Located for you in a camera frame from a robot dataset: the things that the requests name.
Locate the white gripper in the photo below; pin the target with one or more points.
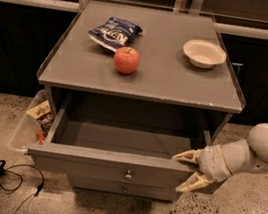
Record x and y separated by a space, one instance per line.
211 162

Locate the grey top drawer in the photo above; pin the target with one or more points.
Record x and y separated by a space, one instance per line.
121 140

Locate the grey drawer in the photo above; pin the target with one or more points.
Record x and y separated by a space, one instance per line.
124 188
121 140

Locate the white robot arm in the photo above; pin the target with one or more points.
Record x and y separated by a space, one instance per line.
248 155

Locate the grey drawer cabinet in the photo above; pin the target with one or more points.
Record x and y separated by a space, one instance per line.
165 75

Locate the grey bottom drawer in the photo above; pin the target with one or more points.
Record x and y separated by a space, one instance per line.
124 188

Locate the white paper bowl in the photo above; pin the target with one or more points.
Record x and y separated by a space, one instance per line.
204 54

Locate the red apple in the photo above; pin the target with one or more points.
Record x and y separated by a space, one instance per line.
126 60

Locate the green and orange snack packets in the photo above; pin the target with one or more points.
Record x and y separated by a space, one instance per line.
45 122

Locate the blue chip bag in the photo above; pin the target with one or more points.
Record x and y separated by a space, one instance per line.
115 33

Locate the tan snack packet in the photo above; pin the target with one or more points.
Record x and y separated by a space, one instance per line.
40 110

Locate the clear plastic snack bin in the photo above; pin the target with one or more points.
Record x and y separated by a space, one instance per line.
25 133

